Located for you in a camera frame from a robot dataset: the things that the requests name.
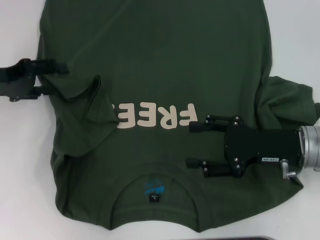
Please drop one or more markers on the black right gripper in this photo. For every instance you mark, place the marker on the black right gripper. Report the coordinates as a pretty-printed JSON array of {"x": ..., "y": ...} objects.
[{"x": 262, "y": 146}]

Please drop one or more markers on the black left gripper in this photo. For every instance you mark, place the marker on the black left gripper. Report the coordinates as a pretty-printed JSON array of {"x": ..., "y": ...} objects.
[{"x": 17, "y": 80}]

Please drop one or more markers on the dark green FREE! t-shirt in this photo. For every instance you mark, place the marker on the dark green FREE! t-shirt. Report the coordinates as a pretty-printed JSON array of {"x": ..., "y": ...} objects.
[{"x": 162, "y": 50}]

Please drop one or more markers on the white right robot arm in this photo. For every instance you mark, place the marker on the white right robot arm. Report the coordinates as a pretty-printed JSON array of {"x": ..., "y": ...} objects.
[{"x": 312, "y": 147}]

